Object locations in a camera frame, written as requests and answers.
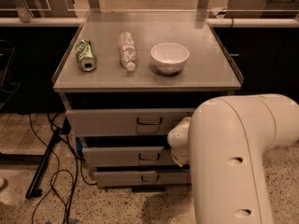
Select black floor cable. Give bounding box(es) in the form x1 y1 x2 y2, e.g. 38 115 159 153
28 112 97 224

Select grey drawer cabinet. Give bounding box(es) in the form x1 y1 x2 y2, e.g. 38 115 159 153
51 10 245 189

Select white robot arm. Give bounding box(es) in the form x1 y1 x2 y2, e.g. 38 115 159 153
167 94 299 224

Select white bowl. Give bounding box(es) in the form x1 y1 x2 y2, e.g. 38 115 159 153
150 43 190 75

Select white counter rail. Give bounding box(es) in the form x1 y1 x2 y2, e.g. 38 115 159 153
0 18 299 28

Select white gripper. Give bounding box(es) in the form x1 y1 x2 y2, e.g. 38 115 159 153
171 148 189 167

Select grey top drawer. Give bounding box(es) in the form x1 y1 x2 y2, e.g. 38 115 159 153
66 108 194 137

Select grey bottom drawer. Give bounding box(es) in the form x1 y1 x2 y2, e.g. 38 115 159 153
93 170 191 187

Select clear plastic water bottle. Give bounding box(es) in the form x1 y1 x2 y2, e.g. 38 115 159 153
119 32 137 72

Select black floor stand bar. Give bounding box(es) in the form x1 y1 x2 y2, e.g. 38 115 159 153
25 129 60 199

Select grey drawer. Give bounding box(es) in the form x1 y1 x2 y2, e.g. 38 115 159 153
66 108 194 137
82 147 175 167
93 170 191 187

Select crushed green soda can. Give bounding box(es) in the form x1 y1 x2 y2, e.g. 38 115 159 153
75 39 97 72

